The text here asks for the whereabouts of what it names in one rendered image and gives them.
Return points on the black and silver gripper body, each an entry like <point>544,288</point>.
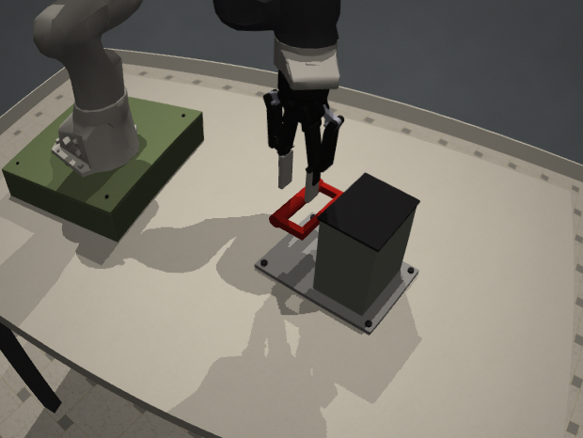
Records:
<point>313,99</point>

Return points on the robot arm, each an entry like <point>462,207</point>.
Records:
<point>101,131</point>

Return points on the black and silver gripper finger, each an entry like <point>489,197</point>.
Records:
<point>319,158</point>
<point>275,120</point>

